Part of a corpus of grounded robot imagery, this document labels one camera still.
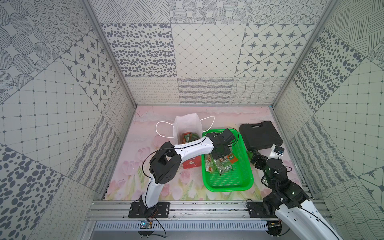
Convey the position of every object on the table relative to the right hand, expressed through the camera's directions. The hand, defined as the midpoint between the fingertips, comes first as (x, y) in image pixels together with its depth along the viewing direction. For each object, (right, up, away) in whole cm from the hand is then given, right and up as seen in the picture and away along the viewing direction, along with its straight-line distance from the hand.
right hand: (262, 154), depth 78 cm
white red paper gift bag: (-36, -6, +7) cm, 37 cm away
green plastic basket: (-10, -15, +7) cm, 19 cm away
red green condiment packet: (-39, +9, +5) cm, 40 cm away
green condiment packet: (-20, -8, +6) cm, 22 cm away
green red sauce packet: (-27, -7, +6) cm, 28 cm away
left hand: (-16, 0, +8) cm, 18 cm away
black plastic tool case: (+7, +8, +20) cm, 23 cm away
